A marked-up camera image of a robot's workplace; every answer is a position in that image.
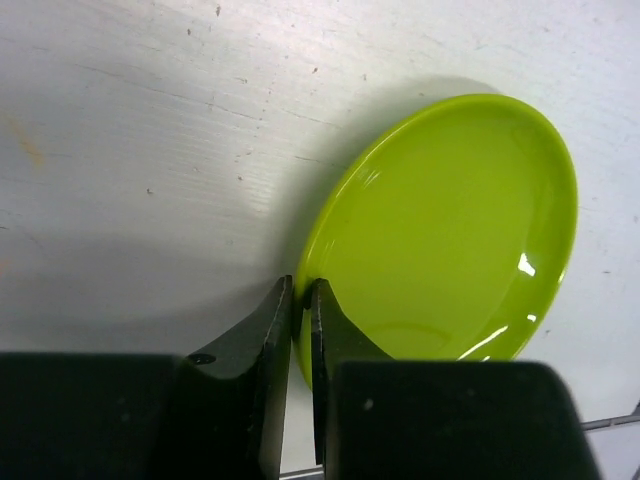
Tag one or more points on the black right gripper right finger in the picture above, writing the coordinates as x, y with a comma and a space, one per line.
353, 403

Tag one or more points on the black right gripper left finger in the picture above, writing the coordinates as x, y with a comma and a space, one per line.
238, 390

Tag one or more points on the lime green plate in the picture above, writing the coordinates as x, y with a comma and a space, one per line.
449, 236

